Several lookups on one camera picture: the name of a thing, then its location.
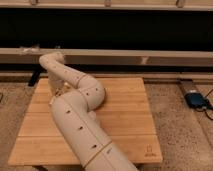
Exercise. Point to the wooden table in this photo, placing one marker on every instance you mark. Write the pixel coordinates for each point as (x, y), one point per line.
(125, 116)

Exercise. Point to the black table leg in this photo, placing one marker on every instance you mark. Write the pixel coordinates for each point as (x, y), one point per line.
(35, 76)

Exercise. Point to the long wooden rail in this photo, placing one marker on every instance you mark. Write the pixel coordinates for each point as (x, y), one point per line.
(108, 57)

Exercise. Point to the blue device on floor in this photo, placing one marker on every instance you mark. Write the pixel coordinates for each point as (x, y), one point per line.
(195, 100)

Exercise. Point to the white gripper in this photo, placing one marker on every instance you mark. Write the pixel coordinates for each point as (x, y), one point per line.
(55, 82)

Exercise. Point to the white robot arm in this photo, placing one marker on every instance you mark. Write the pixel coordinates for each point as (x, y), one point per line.
(76, 96)

